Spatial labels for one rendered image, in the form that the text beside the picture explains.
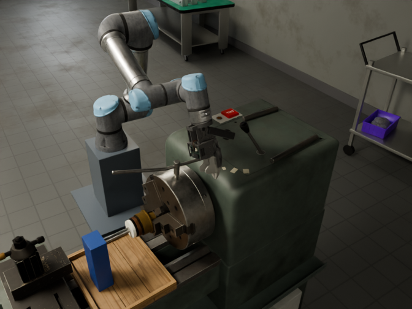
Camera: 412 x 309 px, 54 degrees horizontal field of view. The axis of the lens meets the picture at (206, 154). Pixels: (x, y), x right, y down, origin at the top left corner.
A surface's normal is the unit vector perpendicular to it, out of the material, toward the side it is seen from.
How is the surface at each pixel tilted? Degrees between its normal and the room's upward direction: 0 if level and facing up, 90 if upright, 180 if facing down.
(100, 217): 0
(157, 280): 0
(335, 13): 90
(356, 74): 90
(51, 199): 0
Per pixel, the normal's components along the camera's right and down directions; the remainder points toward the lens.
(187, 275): 0.02, -0.82
